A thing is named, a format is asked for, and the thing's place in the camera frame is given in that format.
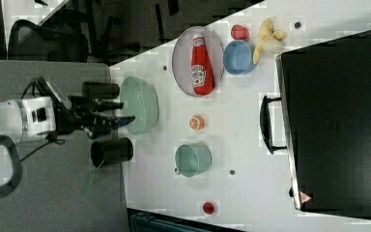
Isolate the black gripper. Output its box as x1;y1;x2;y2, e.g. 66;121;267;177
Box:
54;96;135;139

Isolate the red ketchup bottle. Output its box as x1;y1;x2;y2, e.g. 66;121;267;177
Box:
190;33;214;95

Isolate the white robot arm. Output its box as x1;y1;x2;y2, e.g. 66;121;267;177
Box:
0;97;134;199

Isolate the grey round plate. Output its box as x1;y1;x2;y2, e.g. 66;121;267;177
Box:
172;26;224;97

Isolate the black cylinder upper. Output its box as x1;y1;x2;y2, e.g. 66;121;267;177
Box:
82;81;120;99

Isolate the black cylinder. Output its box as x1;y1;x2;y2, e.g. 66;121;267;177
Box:
82;81;120;99
91;137;134;168

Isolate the green perforated colander basket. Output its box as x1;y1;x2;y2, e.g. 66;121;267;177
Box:
120;76;158;135

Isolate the black cylinder lower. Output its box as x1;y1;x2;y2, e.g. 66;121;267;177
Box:
91;137;134;168

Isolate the orange slice toy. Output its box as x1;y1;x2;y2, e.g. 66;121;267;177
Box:
189;115;205;131

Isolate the black office chair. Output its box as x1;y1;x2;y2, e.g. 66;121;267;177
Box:
8;19;89;63

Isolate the blue bowl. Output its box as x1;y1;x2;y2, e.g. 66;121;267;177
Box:
223;40;256;75

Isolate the red strawberry toy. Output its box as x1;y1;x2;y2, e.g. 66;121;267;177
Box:
231;24;249;40

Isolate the peeled banana toy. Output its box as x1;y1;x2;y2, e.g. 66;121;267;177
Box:
252;17;287;64

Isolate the black toaster oven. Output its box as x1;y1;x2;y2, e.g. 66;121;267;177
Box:
276;30;371;219

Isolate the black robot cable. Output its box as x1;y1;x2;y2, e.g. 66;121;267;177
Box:
18;76;66;163

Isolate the green cup with handle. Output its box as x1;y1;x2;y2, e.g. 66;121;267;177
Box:
175;142;213;178

